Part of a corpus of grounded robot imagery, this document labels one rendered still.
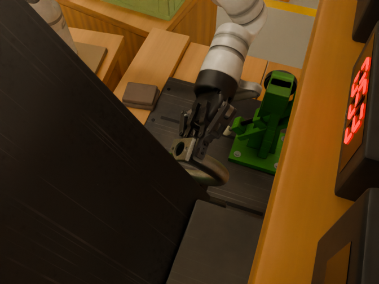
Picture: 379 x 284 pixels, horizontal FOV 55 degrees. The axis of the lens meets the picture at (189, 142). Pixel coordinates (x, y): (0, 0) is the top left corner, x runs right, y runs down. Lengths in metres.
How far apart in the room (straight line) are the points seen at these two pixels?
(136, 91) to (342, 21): 0.81
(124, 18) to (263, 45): 1.32
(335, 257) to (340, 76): 0.17
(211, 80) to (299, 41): 2.13
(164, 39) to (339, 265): 1.17
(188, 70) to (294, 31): 1.68
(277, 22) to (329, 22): 2.50
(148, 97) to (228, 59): 0.47
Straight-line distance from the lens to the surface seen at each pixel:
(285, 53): 2.63
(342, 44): 0.34
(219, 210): 0.56
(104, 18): 1.62
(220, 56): 0.66
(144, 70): 1.19
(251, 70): 1.23
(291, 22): 2.89
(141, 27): 1.52
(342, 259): 0.18
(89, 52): 1.33
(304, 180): 0.25
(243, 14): 0.73
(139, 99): 1.08
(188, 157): 0.58
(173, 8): 1.54
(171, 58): 1.23
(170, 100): 1.11
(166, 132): 1.04
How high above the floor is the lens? 1.75
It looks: 57 degrees down
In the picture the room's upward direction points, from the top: straight up
